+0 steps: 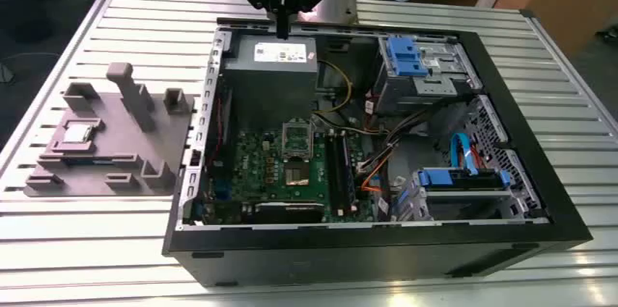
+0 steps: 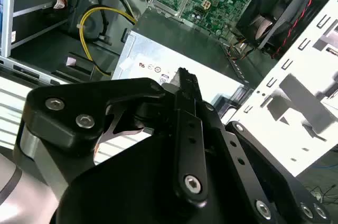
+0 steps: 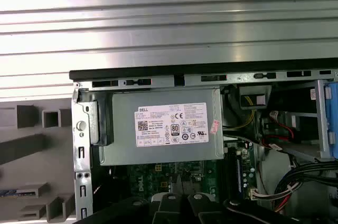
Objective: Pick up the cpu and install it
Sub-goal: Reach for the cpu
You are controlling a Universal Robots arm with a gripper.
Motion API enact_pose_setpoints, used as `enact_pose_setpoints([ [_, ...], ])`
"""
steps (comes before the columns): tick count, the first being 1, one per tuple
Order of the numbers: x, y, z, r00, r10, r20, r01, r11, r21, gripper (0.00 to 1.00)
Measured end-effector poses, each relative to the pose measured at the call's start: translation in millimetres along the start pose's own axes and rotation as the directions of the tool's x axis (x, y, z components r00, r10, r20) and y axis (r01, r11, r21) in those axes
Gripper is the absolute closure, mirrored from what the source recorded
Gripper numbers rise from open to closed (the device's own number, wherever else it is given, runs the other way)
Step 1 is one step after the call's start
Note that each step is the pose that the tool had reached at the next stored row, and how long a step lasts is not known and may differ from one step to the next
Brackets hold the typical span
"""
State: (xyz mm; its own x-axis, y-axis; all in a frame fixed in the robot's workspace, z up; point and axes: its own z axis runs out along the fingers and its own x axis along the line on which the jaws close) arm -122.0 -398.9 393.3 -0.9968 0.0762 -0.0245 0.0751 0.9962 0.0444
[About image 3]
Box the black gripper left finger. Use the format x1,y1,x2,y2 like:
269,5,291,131
76,174,191,224

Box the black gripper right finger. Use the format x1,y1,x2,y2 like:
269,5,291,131
179,175,338,224

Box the green Dell motherboard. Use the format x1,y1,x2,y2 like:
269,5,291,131
126,141,258,203

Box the grey power supply unit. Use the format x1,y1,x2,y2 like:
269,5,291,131
99,88,225,166

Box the black plastic case clip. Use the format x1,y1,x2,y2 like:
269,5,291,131
91,99,115,146

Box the black PC case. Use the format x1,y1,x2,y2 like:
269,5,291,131
69,62,338,224

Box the grey parts rack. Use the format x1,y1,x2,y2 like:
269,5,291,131
0,99,77,222

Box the metal drive cage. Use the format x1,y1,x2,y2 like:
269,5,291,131
264,78,338,163

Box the RAM stick on rack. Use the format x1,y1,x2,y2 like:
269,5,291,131
0,189,36,198

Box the blue plastic drive latch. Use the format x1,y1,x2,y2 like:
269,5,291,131
324,81,338,156

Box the yellow wire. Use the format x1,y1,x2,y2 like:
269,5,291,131
232,97,257,130

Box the black cable bundle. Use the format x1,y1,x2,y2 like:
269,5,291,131
274,160,338,211

